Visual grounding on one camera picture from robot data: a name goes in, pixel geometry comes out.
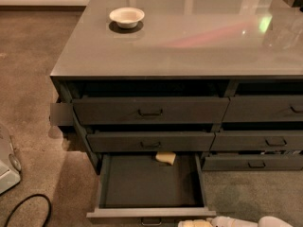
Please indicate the open bottom left drawer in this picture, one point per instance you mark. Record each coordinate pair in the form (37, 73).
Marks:
(138, 189)

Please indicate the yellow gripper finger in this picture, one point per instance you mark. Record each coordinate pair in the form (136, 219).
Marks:
(194, 223)

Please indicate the white paper bowl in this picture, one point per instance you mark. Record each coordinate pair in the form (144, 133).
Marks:
(127, 18)

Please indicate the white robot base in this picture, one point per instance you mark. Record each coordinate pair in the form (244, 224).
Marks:
(10, 166)

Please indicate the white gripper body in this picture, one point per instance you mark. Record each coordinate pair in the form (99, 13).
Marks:
(224, 222)

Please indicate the yellow sponge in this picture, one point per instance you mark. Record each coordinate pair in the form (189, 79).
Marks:
(166, 157)

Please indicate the middle right drawer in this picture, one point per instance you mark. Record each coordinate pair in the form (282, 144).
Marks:
(257, 140)

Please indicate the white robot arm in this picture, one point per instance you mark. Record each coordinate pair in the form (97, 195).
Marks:
(267, 221)

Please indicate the top left drawer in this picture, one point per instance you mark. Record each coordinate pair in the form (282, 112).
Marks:
(150, 110)

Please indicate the top right drawer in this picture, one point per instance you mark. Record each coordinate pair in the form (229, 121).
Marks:
(256, 109)

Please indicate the dark grey drawer cabinet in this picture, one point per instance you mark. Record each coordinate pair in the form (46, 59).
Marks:
(210, 48)

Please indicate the bottom right drawer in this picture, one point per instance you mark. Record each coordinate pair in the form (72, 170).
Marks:
(253, 163)

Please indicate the middle left drawer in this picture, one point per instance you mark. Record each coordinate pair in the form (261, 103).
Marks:
(150, 141)

